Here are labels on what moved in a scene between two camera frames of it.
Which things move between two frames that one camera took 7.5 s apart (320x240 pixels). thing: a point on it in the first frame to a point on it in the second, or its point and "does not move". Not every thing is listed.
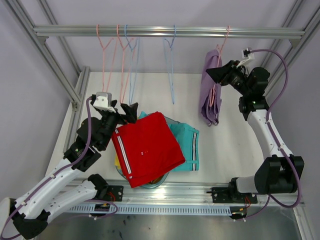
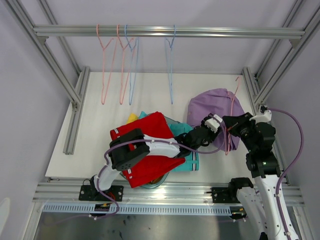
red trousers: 147,148 does not move
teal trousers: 188,139 does not move
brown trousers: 156,180 does not move
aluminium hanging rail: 42,31 does not move
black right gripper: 222,74 to 234,122
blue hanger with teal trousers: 133,65 does not move
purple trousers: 210,99 to 220,102
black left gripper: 130,111 to 213,135
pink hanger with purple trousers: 212,96 to 238,79
